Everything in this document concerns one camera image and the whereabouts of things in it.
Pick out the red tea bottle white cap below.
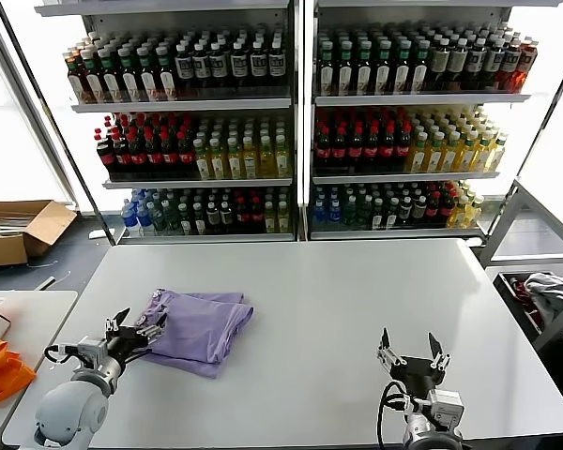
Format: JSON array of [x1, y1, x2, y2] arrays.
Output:
[[65, 51, 84, 104], [518, 39, 540, 90]]

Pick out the orange fabric bag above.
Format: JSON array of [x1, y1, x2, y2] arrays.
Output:
[[0, 334, 38, 407]]

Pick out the dark slanted metal post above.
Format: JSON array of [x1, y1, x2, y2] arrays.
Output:
[[0, 0, 116, 245]]

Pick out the dark bottle blue white label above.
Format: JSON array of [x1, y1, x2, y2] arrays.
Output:
[[229, 40, 249, 89], [249, 39, 267, 88], [267, 39, 286, 88], [192, 41, 211, 89], [467, 37, 487, 89], [210, 41, 229, 89], [501, 37, 522, 90], [175, 42, 194, 89], [485, 37, 506, 89]]

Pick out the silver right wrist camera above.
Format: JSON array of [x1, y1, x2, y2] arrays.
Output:
[[429, 388, 465, 426]]

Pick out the grey metal shelf unit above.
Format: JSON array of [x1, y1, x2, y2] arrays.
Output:
[[304, 0, 532, 242], [34, 0, 306, 245]]

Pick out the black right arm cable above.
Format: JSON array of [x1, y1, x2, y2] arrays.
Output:
[[377, 380, 412, 446]]

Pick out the white foam strips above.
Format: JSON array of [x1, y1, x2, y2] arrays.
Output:
[[0, 212, 32, 237]]

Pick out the dark red garment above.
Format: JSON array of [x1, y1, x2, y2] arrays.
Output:
[[509, 275, 545, 328]]

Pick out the dark tea bottle green cap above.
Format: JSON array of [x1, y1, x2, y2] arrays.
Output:
[[373, 38, 393, 93], [117, 44, 140, 102], [411, 37, 431, 92], [137, 43, 159, 101], [336, 39, 355, 94], [98, 45, 122, 102], [392, 37, 412, 93], [156, 43, 178, 101], [82, 47, 103, 103], [355, 38, 374, 94], [318, 39, 336, 94]]

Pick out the green soda bottle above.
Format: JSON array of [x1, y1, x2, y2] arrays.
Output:
[[358, 194, 373, 228], [342, 194, 358, 228], [152, 199, 168, 233]]

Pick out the dark bottle beige label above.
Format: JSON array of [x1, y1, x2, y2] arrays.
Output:
[[449, 37, 469, 89], [431, 37, 451, 90]]

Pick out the yellow juice bottle green label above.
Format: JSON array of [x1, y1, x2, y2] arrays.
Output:
[[275, 134, 292, 177], [226, 137, 244, 179], [474, 130, 494, 172], [194, 138, 213, 180], [258, 134, 276, 178], [426, 130, 445, 173], [490, 133, 508, 172], [443, 130, 461, 173], [210, 137, 228, 179], [408, 131, 429, 173], [458, 129, 478, 172], [242, 135, 259, 178]]

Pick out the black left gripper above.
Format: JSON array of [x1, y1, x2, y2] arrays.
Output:
[[104, 307, 169, 362]]

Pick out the open cardboard box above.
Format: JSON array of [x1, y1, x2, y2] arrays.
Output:
[[0, 199, 78, 267]]

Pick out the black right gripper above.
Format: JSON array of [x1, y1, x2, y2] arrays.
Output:
[[377, 327, 451, 390]]

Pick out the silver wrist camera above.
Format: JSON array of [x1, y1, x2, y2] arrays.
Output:
[[77, 336, 109, 365], [429, 388, 465, 426]]

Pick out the grey metal frame cart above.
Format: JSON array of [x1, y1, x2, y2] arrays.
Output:
[[477, 176, 563, 353]]

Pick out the purple printed T-shirt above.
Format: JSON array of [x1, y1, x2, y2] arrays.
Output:
[[140, 289, 255, 380]]

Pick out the grey crumpled garment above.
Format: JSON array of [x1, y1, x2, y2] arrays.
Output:
[[523, 271, 563, 323]]

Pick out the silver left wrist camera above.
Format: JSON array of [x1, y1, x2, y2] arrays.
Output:
[[77, 336, 109, 365]]

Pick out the black storage bin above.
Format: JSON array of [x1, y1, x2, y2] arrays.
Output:
[[492, 269, 563, 350]]

